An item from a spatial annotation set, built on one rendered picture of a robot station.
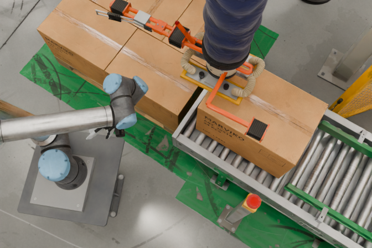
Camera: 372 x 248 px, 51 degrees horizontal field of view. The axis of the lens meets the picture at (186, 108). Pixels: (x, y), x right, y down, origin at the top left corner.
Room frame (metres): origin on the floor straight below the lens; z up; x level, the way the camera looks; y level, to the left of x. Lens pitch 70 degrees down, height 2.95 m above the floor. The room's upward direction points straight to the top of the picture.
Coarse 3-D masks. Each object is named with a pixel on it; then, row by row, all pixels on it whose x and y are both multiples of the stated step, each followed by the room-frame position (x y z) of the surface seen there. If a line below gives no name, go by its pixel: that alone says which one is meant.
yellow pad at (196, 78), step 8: (192, 64) 0.91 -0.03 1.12; (184, 72) 0.87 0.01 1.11; (200, 72) 0.86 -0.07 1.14; (192, 80) 0.82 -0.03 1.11; (200, 80) 0.82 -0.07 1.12; (224, 80) 0.82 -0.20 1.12; (208, 88) 0.78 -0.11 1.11; (224, 88) 0.77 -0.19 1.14; (232, 88) 0.78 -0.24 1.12; (240, 88) 0.78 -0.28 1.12; (224, 96) 0.73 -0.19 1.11; (232, 96) 0.73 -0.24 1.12
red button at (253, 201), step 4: (252, 196) 0.25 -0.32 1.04; (256, 196) 0.25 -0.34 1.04; (248, 200) 0.23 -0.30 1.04; (252, 200) 0.23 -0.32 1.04; (256, 200) 0.23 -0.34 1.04; (260, 200) 0.23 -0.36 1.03; (248, 204) 0.21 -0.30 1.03; (252, 204) 0.21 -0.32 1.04; (256, 204) 0.21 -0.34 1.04; (260, 204) 0.21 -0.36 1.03; (252, 208) 0.19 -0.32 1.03; (256, 208) 0.19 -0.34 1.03
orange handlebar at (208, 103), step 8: (128, 8) 1.17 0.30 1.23; (128, 16) 1.13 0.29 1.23; (160, 24) 1.07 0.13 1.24; (160, 32) 1.03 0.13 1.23; (200, 40) 0.99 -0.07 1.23; (192, 48) 0.95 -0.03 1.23; (200, 48) 0.94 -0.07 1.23; (248, 64) 0.86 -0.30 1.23; (224, 72) 0.81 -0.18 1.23; (248, 72) 0.81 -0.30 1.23; (216, 88) 0.73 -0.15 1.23; (208, 104) 0.65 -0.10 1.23; (224, 112) 0.61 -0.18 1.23; (232, 120) 0.57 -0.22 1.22; (240, 120) 0.57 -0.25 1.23
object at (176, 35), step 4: (176, 28) 1.05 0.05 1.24; (184, 28) 1.05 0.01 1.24; (188, 28) 1.05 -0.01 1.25; (172, 32) 1.02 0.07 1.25; (176, 32) 1.03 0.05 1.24; (180, 32) 1.03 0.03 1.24; (188, 32) 1.02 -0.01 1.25; (168, 36) 1.00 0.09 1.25; (172, 36) 1.01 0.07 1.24; (176, 36) 1.01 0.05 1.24; (180, 36) 1.01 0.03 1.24; (184, 36) 1.01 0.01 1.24; (168, 40) 1.00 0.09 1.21; (172, 40) 0.98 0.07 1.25; (176, 40) 0.98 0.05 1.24; (180, 40) 0.98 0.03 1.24; (184, 40) 0.98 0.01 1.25; (172, 44) 0.98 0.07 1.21; (176, 44) 0.97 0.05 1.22; (180, 44) 0.96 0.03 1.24; (180, 48) 0.96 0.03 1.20
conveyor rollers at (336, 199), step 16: (192, 128) 0.74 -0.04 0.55; (224, 160) 0.54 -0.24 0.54; (240, 160) 0.54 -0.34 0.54; (304, 160) 0.54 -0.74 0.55; (320, 160) 0.54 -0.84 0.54; (336, 160) 0.54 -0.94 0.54; (352, 160) 0.54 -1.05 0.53; (352, 176) 0.44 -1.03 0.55; (368, 176) 0.44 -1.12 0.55; (288, 192) 0.34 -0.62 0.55; (320, 192) 0.34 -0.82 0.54; (336, 192) 0.34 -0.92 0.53; (336, 208) 0.25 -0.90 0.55; (352, 208) 0.25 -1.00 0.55; (368, 208) 0.25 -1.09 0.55
